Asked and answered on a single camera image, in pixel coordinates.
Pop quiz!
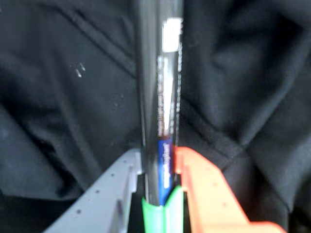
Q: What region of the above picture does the dark slate gripper finger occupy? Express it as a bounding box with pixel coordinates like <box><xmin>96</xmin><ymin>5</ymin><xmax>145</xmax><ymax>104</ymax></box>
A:
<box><xmin>43</xmin><ymin>149</ymin><xmax>143</xmax><ymax>233</ymax></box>

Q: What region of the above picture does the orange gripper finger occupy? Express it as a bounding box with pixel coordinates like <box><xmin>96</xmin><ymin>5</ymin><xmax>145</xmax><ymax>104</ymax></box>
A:
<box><xmin>174</xmin><ymin>146</ymin><xmax>285</xmax><ymax>233</ymax></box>

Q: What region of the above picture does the green capped black marker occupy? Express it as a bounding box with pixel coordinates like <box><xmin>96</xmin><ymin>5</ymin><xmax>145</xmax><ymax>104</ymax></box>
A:
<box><xmin>135</xmin><ymin>0</ymin><xmax>188</xmax><ymax>233</ymax></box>

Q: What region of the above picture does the black fabric bag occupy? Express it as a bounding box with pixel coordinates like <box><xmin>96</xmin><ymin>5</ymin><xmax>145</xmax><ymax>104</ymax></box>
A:
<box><xmin>0</xmin><ymin>0</ymin><xmax>311</xmax><ymax>233</ymax></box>

